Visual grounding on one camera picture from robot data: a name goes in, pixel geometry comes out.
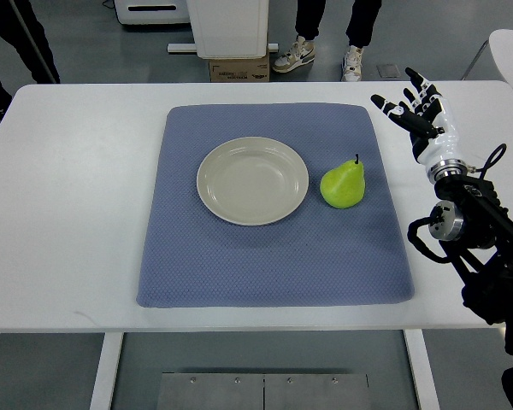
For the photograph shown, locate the standing person black trousers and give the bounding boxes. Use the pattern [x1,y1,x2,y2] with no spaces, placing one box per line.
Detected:
[295,0,382,48]

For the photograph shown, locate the blue textured place mat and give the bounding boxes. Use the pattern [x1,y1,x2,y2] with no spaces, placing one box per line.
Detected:
[137,102,414,308]

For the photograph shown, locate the white chair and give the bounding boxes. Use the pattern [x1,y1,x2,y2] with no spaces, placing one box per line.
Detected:
[461,29,513,90]

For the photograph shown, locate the beige sneaker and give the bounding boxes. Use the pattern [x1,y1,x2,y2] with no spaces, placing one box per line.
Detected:
[341,45,363,82]
[272,36,315,73]

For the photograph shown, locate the grey floor plate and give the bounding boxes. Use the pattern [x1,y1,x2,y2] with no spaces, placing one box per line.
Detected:
[376,64,401,79]

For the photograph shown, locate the person in black clothes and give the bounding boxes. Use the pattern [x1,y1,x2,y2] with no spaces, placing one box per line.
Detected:
[0,0,60,123]

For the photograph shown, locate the beige round plate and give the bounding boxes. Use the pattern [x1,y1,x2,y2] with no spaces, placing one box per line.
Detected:
[196,137,309,226]

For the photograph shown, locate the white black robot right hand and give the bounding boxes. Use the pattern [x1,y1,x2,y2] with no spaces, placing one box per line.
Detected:
[371,67,461,167]

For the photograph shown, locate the white cabinet on stand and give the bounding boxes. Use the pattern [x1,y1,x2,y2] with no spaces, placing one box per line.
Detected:
[167,0,269,60]

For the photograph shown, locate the green pear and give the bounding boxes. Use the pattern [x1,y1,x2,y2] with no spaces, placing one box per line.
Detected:
[320,154,366,209]

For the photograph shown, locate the right beige sneaker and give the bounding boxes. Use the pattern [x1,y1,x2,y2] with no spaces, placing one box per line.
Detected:
[341,45,363,82]

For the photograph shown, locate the white table frame legs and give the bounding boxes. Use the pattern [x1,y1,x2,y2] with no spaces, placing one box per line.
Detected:
[89,329,440,409]

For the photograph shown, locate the left beige sneaker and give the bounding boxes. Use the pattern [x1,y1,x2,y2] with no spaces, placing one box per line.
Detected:
[272,36,315,73]

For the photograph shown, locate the white appliance with slot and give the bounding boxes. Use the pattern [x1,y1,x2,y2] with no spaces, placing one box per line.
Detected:
[114,0,190,25]

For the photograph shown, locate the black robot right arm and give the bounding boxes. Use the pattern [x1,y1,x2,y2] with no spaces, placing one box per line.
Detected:
[408,144,513,356]

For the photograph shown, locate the brown cardboard box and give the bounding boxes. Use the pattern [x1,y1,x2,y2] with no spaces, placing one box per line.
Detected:
[209,53,270,83]

